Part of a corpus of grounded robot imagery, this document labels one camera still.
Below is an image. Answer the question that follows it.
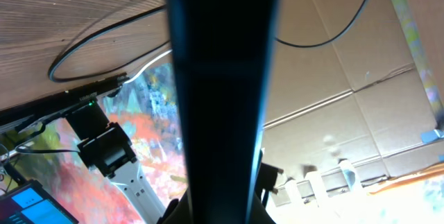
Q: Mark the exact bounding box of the blue Galaxy smartphone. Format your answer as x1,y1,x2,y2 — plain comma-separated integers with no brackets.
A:
166,0,278,223

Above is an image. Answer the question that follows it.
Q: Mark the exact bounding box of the black USB charging cable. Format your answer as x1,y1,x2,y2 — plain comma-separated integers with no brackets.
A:
47,0,379,83

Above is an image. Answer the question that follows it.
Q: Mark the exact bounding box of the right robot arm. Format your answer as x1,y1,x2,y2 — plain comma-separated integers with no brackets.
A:
65,103,166,223

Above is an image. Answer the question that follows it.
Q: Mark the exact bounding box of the cardboard backdrop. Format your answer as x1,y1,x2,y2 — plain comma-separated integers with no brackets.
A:
263,0,443,199

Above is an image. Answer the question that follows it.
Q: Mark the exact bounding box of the tablet screen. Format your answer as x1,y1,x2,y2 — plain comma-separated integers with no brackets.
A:
1,180,79,224

